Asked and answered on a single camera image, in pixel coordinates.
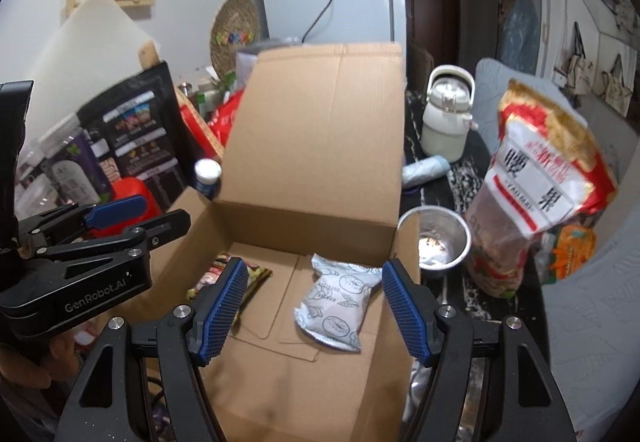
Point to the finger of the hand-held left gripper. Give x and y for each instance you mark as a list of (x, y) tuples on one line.
[(117, 212), (165, 224)]

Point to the white fridge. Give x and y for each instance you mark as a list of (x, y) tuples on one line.
[(360, 7)]

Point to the orange snack packet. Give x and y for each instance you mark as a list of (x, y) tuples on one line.
[(575, 247)]

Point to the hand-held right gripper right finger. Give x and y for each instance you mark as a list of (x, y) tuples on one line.
[(407, 312)]

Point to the black printed pouch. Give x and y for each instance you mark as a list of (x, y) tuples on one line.
[(145, 142)]

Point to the blue hanging cloth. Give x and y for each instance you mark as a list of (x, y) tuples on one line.
[(520, 12)]

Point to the white bottle blue cap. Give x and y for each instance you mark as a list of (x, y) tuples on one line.
[(207, 172)]

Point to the person's left hand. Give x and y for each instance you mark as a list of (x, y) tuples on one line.
[(25, 362)]

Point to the white tote bag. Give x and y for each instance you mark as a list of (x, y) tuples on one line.
[(617, 87), (575, 62)]

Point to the large red white nut bag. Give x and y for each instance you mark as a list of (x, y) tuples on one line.
[(530, 182)]

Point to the red lid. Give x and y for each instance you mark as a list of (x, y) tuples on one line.
[(135, 187)]

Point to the white plastic board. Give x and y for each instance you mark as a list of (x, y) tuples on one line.
[(95, 52)]

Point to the white thermos jug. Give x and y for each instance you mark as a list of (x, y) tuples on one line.
[(445, 132)]

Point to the dark labelled clear jar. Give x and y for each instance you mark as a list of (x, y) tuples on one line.
[(75, 172)]

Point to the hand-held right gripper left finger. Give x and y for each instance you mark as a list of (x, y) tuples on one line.
[(220, 312)]

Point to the brown cardboard box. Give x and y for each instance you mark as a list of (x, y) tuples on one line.
[(320, 122)]

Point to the round woven mat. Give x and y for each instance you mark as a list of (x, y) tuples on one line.
[(235, 17)]

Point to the metal cup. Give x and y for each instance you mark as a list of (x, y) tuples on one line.
[(450, 227)]

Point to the red box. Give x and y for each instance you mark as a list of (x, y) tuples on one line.
[(197, 132)]

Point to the light blue tissue pack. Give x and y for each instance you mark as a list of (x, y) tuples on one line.
[(425, 169)]

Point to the colourful snack packet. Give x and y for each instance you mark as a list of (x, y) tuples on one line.
[(257, 272)]

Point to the red plastic bag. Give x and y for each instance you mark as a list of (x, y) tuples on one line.
[(227, 117)]

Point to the white printed snack packet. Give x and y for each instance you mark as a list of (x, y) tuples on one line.
[(335, 302)]

